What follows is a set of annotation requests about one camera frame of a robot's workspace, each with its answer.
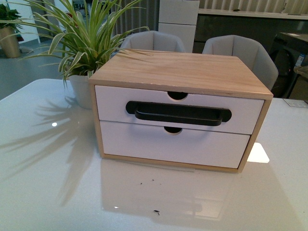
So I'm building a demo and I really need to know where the white plant pot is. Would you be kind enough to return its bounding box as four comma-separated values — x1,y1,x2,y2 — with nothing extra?
69,75,92,109

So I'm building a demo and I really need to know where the green spider plant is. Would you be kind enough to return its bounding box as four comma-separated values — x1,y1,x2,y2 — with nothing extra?
0,0,140,81

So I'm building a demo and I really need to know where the right grey chair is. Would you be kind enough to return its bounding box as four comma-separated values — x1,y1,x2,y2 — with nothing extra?
202,35,279,90

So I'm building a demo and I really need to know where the wooden two-drawer cabinet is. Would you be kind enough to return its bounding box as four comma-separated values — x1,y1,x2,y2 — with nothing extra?
89,50,273,173

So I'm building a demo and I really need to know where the dark washing machine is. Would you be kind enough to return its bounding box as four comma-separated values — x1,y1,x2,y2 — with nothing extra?
269,32,308,100

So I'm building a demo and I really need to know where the left grey chair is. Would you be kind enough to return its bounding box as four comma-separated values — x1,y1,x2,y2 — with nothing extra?
121,31,186,52

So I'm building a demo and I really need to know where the white cabinet in background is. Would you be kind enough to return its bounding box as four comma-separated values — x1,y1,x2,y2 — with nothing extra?
158,0,200,52

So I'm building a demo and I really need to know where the background plant in gold pot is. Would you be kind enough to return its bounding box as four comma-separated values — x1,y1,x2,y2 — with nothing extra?
0,3,21,58

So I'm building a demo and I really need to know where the grey chair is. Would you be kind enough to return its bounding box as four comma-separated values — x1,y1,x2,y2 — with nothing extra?
121,31,186,52
202,35,279,90

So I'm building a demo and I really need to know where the black drawer handle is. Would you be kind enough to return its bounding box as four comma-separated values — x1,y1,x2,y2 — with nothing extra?
126,101,232,127

